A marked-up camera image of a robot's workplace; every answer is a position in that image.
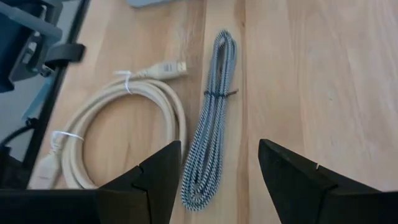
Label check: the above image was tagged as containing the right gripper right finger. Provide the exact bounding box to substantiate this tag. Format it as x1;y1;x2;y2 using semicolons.
257;138;398;224

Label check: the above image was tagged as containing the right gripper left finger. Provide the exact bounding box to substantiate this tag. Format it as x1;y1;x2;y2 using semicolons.
0;139;183;224

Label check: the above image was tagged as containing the black-white braided cable bundle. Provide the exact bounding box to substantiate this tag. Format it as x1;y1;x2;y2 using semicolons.
181;29;239;212

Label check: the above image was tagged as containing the beige cable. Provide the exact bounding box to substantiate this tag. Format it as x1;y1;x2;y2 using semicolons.
27;60;189;190

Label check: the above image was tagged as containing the blue-grey clamp fixture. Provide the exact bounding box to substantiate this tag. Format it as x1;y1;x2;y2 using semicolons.
0;0;65;93

